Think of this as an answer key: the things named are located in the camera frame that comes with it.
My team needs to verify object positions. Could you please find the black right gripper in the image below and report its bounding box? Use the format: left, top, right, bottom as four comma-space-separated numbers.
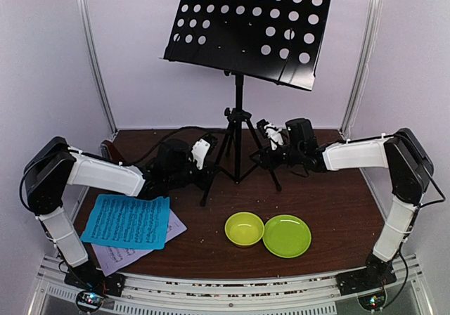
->
250, 142, 304, 170

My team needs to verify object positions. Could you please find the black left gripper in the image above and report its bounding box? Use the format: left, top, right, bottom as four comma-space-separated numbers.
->
166, 159, 221, 191

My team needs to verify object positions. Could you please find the blue sheet music page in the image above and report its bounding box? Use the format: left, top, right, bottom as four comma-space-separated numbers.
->
81, 194, 170, 250

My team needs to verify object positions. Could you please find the black perforated music stand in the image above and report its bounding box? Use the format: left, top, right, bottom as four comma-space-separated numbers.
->
157, 0, 335, 207

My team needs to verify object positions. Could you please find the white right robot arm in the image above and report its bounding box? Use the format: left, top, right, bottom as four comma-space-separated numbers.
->
251, 118, 434, 288

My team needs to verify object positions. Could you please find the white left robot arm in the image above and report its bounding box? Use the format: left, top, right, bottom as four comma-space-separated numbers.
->
19, 134, 217, 290

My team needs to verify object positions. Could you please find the brown wooden metronome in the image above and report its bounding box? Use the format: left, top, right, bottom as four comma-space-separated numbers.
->
100, 140, 124, 162

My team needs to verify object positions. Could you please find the lime green bowl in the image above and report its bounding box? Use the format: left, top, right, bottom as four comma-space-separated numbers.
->
224, 212, 265, 248

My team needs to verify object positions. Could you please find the lime green plate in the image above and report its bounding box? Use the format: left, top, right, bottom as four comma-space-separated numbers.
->
262, 214, 312, 259

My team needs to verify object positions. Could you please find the white sheet music page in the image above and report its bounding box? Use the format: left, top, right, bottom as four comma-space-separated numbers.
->
90, 193, 188, 278

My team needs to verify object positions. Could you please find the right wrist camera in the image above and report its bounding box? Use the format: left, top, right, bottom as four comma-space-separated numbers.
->
257, 119, 285, 150

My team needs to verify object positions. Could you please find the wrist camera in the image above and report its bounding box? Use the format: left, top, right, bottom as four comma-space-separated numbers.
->
191, 134, 218, 170
257, 119, 285, 150

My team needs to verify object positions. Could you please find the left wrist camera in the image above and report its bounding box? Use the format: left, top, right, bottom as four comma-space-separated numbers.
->
191, 134, 218, 170

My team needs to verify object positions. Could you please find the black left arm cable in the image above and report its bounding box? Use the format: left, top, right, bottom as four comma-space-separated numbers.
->
131, 125, 226, 165

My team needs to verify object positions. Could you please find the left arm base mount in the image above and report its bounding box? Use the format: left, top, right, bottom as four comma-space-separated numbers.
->
64, 271, 126, 314

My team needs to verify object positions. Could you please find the aluminium front rail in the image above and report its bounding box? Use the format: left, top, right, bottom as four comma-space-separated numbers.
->
25, 269, 436, 314

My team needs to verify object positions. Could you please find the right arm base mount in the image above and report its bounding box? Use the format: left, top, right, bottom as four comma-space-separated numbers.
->
336, 269, 397, 312

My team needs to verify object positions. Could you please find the left aluminium frame post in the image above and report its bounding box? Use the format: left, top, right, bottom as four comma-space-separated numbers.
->
77, 0, 118, 134

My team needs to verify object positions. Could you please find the aluminium frame post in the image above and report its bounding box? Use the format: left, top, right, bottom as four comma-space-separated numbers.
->
77, 0, 118, 134
340, 0, 382, 139

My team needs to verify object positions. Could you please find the right aluminium frame post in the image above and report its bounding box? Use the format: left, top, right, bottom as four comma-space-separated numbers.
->
340, 0, 382, 139

